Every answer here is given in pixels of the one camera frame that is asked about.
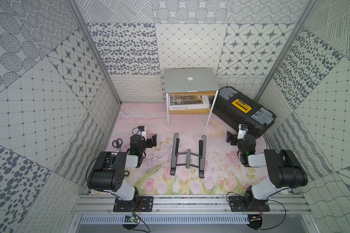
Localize silver laptop computer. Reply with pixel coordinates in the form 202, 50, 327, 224
164, 68, 219, 93

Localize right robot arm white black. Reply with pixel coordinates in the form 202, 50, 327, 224
226, 132, 308, 209

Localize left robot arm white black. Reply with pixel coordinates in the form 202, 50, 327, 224
86, 134, 157, 206

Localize grey folding laptop stand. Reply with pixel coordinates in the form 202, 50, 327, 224
170, 133, 207, 179

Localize black toolbox with yellow latch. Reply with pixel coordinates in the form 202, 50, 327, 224
213, 86, 277, 138

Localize pink floral table mat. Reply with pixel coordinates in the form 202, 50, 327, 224
110, 103, 268, 195

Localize Folio magazine book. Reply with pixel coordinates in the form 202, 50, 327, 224
169, 95, 210, 111

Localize left green circuit board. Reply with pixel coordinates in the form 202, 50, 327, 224
124, 215, 141, 224

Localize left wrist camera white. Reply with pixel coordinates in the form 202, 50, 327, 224
138, 126, 147, 140

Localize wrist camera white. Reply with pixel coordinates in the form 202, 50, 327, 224
237, 124, 249, 139
138, 126, 147, 140

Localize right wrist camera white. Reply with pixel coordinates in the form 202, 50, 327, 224
237, 124, 249, 139

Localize black handled scissors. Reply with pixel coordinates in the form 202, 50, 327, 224
112, 138, 123, 152

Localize wooden shelf with white frame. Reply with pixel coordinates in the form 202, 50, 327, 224
166, 90, 219, 127

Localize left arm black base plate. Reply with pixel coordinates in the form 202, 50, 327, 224
113, 196, 154, 213

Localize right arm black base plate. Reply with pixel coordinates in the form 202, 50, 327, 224
227, 196, 270, 212

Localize aluminium mounting rail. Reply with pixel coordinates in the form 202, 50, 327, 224
71, 195, 311, 215

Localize white vented cable duct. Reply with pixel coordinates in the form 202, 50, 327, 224
80, 214, 249, 225

